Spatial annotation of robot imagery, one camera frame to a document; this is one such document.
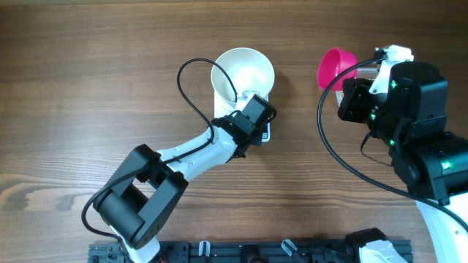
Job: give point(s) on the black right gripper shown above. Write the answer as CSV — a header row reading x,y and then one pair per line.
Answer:
x,y
356,91

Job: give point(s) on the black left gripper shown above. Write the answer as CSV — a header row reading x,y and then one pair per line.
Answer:
x,y
257,136

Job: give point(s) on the pink measuring scoop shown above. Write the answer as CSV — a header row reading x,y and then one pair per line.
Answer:
x,y
333,63

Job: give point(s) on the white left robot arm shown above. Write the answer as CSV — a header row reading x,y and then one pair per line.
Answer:
x,y
138,199

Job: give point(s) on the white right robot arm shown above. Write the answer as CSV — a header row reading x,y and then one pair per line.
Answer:
x,y
435,171

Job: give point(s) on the white digital kitchen scale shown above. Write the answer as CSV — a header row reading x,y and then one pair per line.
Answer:
x,y
223,107

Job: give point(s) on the white bowl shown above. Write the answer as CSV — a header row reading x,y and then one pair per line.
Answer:
x,y
242,69

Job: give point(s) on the clear plastic container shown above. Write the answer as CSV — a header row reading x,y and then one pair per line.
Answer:
x,y
364,75

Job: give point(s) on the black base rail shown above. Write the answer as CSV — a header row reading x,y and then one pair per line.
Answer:
x,y
327,251

